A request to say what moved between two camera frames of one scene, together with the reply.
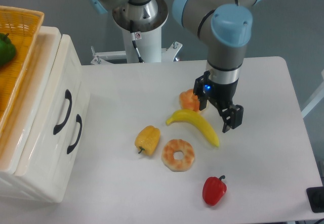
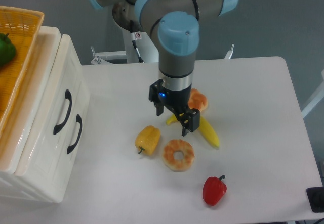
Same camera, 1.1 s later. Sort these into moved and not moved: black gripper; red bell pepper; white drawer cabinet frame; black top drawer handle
Moved: black gripper
Not moved: black top drawer handle; red bell pepper; white drawer cabinet frame
